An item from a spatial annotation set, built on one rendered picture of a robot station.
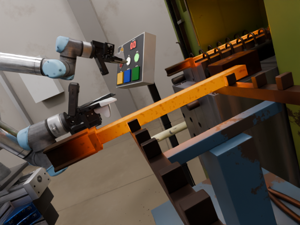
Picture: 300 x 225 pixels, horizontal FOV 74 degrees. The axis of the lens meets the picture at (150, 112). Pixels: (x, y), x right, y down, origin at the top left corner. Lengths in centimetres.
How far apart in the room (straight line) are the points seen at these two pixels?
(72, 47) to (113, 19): 273
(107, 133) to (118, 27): 338
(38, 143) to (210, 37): 84
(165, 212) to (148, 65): 81
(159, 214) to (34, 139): 46
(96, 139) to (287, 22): 51
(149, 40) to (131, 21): 253
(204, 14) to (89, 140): 82
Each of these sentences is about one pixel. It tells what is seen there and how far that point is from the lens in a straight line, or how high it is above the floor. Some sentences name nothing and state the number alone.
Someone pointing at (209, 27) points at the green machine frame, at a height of 109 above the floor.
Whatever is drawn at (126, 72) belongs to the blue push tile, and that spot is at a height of 103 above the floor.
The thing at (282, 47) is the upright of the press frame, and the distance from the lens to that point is 65.
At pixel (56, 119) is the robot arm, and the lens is 73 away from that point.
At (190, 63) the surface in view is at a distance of 77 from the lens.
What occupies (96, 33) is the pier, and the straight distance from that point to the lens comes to 345.
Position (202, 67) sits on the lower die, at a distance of 72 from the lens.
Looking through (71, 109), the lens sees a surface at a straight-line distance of 72.
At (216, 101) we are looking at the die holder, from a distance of 59.
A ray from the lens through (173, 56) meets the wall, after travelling 371.
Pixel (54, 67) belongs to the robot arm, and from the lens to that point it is 89.
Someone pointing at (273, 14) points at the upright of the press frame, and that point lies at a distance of 64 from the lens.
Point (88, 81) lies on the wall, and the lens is 378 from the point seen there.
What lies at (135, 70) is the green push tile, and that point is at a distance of 117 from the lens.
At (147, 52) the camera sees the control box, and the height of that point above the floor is 109.
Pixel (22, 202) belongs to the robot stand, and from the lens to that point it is 116.
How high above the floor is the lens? 109
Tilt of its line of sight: 15 degrees down
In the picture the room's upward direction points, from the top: 23 degrees counter-clockwise
